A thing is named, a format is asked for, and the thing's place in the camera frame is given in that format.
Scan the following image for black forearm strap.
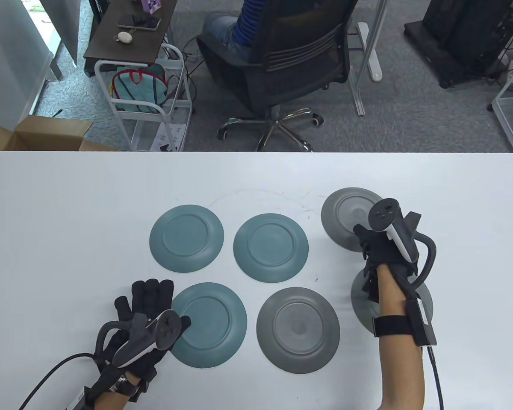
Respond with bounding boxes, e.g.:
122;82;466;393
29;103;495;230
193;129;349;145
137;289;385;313
372;315;413;339

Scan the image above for white desk frame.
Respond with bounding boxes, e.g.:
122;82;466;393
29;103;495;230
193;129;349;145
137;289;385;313
348;0;388;117

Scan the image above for person's right forearm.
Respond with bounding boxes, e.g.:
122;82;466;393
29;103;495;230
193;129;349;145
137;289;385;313
375;264;426;410

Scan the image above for grey partition panel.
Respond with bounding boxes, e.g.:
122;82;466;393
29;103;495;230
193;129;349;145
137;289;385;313
38;0;83;82

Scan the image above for white printed sheet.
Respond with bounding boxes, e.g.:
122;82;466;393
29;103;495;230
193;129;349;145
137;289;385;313
152;124;186;151

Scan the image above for black cable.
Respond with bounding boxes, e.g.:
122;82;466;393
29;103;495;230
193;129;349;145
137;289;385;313
427;345;444;410
18;353;98;410

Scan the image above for dark smartphone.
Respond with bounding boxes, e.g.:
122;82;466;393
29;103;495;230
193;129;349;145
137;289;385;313
118;14;161;31

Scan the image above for dark brown side desk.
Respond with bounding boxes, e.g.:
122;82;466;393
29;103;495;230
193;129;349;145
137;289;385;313
83;0;178;77

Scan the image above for teal plate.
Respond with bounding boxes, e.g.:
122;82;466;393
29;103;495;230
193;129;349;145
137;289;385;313
149;205;224;274
233;213;309;284
169;282;248;369

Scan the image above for black forearm module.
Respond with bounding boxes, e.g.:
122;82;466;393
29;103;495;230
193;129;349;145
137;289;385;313
406;299;437;346
66;387;90;410

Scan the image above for grey white handheld controller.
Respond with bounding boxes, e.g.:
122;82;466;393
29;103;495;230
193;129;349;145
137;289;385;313
95;310;183;368
369;198;437;286

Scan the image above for black office chair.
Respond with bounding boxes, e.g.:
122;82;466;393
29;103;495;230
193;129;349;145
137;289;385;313
196;0;360;153

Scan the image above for cardboard box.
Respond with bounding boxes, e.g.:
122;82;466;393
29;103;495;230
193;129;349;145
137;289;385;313
0;114;120;167

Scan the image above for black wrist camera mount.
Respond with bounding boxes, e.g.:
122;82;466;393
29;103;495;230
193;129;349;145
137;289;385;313
361;258;382;305

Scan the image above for person's left forearm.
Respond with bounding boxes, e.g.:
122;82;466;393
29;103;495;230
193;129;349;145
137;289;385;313
85;371;142;410

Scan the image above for grey plate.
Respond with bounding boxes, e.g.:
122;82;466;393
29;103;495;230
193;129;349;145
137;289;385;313
351;267;434;338
321;187;386;252
256;287;341;375

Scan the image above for black equipment case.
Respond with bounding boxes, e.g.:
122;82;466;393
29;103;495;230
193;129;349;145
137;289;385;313
404;0;513;89

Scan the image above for white rolling cart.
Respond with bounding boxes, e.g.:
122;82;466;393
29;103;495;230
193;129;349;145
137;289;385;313
94;43;194;152

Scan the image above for teal bag red trim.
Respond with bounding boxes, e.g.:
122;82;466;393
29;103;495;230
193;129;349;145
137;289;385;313
111;64;168;114

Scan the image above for person's left hand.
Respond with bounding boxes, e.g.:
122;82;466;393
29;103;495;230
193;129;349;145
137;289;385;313
96;279;192;402

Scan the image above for person's right hand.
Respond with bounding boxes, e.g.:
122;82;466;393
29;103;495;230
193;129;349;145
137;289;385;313
353;223;420;278

